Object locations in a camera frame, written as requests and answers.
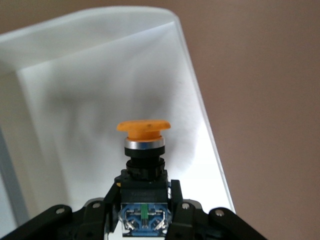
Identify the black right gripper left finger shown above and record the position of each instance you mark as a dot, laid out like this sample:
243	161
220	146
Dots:
110	210

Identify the white plastic drawer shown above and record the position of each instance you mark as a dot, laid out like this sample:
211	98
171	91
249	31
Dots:
100	75

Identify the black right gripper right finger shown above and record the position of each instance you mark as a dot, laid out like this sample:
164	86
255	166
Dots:
182	217

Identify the orange mushroom push button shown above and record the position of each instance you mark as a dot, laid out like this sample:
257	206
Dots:
143	130

